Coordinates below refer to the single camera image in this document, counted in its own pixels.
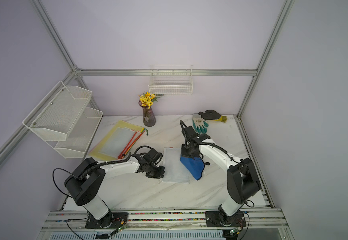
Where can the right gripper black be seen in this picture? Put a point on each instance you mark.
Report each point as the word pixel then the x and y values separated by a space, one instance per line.
pixel 184 152

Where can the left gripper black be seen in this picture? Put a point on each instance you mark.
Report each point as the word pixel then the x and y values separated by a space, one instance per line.
pixel 160 174

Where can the blue microfiber cleaning cloth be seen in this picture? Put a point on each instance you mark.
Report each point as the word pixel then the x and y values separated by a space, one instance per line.
pixel 194 165

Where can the clear white mesh document bag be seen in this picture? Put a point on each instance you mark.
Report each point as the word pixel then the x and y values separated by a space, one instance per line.
pixel 175 171

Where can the red zipper mesh document bag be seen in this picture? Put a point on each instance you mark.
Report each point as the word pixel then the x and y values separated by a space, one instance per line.
pixel 135 137

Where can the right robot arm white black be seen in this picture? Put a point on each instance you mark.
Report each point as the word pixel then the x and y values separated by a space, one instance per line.
pixel 241 177

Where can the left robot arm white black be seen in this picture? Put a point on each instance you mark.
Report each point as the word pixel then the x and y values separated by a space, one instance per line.
pixel 84 183

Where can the yellow mesh document bag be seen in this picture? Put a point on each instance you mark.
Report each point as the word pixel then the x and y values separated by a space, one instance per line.
pixel 114 141

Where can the green white work glove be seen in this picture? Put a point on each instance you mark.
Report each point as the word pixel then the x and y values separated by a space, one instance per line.
pixel 200 125

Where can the black yellow work glove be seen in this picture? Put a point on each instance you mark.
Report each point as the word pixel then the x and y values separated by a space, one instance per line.
pixel 212 115

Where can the dark purple glass vase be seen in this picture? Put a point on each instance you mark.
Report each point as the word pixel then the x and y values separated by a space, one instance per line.
pixel 149 118

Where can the yellow artificial flowers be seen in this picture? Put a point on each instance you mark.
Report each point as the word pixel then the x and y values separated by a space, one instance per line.
pixel 146 100

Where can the white two-tier mesh shelf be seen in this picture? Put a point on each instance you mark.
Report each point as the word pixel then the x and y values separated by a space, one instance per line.
pixel 65 121

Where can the white wire wall basket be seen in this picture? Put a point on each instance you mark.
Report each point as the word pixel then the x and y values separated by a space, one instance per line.
pixel 171 80

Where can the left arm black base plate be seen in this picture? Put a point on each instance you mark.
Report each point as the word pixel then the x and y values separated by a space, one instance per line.
pixel 110 221

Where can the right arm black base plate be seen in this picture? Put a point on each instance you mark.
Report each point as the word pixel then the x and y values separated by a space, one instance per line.
pixel 219 219

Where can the aluminium frame rail base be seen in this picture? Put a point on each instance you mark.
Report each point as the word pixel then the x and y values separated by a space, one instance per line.
pixel 255 224

